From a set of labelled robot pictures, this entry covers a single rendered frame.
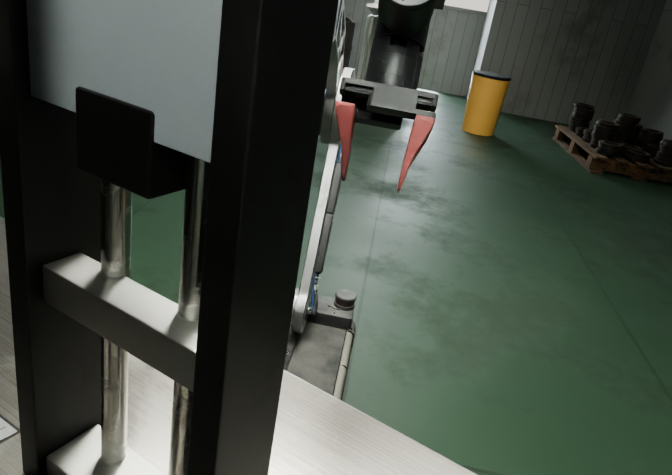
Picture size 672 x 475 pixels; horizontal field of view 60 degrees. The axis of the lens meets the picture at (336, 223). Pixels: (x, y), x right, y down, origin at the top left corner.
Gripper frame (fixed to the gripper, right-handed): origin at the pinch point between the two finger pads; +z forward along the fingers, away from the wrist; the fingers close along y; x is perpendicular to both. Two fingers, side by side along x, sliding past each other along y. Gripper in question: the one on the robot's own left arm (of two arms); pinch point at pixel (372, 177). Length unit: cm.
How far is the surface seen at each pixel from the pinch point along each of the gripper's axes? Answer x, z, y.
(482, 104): 504, -201, 86
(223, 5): -41.2, 3.7, -5.6
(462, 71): 716, -324, 82
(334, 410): -9.6, 22.4, 0.9
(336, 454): -13.8, 24.7, 1.7
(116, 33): -37.5, 4.0, -11.0
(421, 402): 138, 42, 28
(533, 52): 627, -325, 154
